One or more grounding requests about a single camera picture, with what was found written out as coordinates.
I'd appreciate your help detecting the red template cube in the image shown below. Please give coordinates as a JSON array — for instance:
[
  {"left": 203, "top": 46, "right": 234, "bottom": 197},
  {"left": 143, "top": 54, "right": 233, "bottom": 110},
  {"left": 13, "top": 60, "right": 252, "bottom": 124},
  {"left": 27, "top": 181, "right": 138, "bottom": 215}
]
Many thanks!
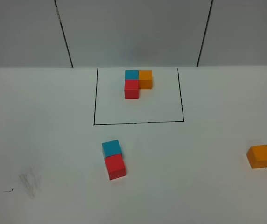
[{"left": 124, "top": 80, "right": 139, "bottom": 99}]

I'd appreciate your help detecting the orange template cube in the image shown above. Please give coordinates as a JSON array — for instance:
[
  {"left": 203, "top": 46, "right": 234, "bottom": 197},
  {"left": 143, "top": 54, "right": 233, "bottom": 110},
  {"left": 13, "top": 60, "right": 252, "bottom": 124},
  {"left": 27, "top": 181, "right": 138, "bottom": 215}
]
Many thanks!
[{"left": 139, "top": 70, "right": 153, "bottom": 89}]

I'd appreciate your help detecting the blue template cube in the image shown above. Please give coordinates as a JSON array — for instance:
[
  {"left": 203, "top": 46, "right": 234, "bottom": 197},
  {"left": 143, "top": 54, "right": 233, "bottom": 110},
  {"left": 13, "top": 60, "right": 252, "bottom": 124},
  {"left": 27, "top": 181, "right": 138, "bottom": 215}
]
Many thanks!
[{"left": 125, "top": 70, "right": 139, "bottom": 80}]

